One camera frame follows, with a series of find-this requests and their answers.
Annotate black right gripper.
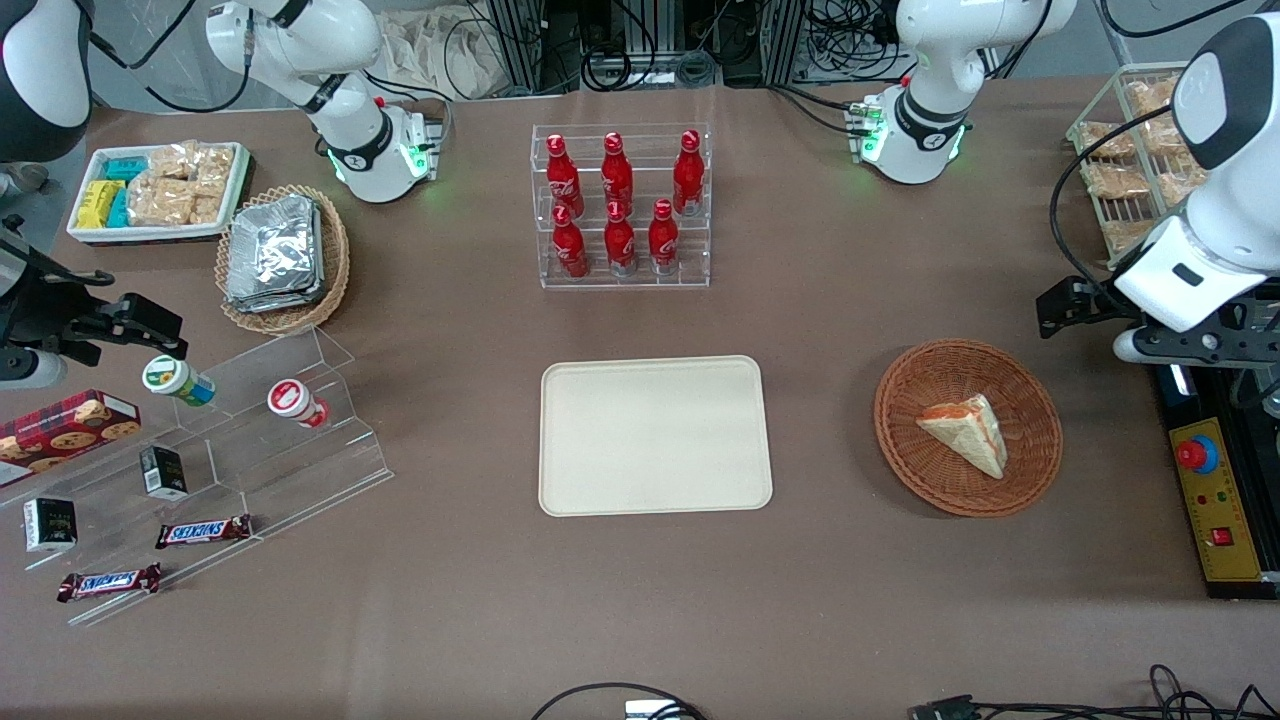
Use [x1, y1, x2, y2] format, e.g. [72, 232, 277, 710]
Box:
[0, 215, 189, 366]

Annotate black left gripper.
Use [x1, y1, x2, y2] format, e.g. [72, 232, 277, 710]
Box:
[1036, 277, 1280, 367]

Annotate triangular sandwich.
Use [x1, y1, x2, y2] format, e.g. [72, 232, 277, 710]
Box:
[916, 393, 1009, 481]

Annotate white snack tray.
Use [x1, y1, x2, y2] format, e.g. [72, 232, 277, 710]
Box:
[66, 141, 251, 246]

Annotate light oval wicker basket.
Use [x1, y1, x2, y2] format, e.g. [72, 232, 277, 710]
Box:
[214, 184, 352, 336]

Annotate round brown wicker basket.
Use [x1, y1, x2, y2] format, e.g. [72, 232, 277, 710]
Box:
[873, 338, 1064, 519]

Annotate beige rectangular tray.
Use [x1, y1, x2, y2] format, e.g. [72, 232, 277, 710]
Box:
[538, 355, 775, 518]

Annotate green lidded yogurt cup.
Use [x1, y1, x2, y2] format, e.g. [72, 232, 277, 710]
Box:
[141, 354, 217, 407]

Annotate bagged bread pack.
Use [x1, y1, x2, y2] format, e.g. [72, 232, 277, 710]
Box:
[1078, 121, 1137, 159]
[1102, 220, 1163, 256]
[1140, 115, 1193, 157]
[1083, 162, 1151, 199]
[1158, 168, 1213, 209]
[1125, 78, 1183, 117]

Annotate yellow snack pack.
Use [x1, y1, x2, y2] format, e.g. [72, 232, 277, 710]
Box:
[76, 180, 123, 230]

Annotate red tartan cookie box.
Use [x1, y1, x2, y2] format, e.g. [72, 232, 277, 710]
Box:
[0, 389, 143, 488]

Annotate stack of silver foil packets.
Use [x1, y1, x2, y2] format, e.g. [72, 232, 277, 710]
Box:
[225, 194, 327, 315]

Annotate small black box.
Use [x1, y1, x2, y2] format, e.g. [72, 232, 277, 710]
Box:
[139, 446, 189, 501]
[23, 497, 79, 554]

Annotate red lidded yogurt cup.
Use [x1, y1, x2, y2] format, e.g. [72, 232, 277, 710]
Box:
[266, 378, 331, 430]

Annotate clear acrylic stepped shelf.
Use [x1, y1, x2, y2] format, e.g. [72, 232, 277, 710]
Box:
[0, 325, 395, 629]

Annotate snickers chocolate bar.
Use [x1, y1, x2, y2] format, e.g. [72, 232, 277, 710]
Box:
[154, 514, 254, 551]
[56, 563, 163, 603]

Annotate black yellow control box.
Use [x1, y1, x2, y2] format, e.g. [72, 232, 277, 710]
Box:
[1150, 360, 1280, 601]

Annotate red cola bottle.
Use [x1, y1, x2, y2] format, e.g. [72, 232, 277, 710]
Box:
[604, 200, 638, 277]
[648, 198, 681, 276]
[552, 205, 590, 280]
[601, 131, 635, 216]
[672, 129, 705, 218]
[545, 133, 585, 219]

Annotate clear acrylic bottle rack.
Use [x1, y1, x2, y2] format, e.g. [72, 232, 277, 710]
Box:
[531, 123, 713, 291]

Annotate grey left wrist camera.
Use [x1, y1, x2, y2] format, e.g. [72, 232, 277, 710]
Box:
[1113, 329, 1167, 365]

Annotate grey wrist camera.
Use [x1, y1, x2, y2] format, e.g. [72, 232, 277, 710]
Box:
[0, 349, 69, 391]
[1113, 329, 1167, 365]

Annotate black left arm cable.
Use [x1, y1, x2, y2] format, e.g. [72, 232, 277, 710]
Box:
[1048, 105, 1201, 301]

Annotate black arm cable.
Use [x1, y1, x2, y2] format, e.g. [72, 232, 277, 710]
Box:
[88, 0, 253, 114]
[1048, 105, 1201, 301]

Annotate white wire rack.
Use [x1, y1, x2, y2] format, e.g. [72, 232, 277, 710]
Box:
[1065, 62, 1216, 271]

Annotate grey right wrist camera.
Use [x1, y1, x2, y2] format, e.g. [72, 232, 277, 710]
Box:
[0, 349, 69, 391]

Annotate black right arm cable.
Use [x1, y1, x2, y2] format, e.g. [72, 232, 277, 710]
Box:
[88, 0, 253, 114]

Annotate black base power cables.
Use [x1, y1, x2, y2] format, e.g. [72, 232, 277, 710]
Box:
[768, 82, 866, 137]

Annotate aluminium frame post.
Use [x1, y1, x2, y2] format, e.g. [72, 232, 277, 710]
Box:
[485, 0, 547, 97]
[760, 0, 813, 87]

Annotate tangled black cable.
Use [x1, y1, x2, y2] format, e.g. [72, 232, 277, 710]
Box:
[1148, 664, 1280, 720]

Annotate black connector with cable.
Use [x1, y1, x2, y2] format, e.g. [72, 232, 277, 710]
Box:
[908, 694, 1280, 720]

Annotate black arched cable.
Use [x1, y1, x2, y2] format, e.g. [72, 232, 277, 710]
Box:
[530, 682, 707, 720]

